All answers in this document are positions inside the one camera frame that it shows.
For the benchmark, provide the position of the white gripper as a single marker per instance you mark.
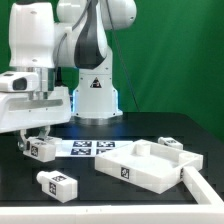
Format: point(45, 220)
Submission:
point(18, 112)

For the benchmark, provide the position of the white square tabletop tray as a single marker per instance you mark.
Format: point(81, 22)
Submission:
point(149, 165)

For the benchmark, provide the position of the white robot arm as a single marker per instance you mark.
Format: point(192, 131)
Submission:
point(42, 40)

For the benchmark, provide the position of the white marker sheet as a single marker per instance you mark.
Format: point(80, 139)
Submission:
point(87, 148)

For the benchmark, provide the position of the white L-shaped fence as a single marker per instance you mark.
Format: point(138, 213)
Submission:
point(209, 209)

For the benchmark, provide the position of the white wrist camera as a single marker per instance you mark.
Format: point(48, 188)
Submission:
point(12, 81)

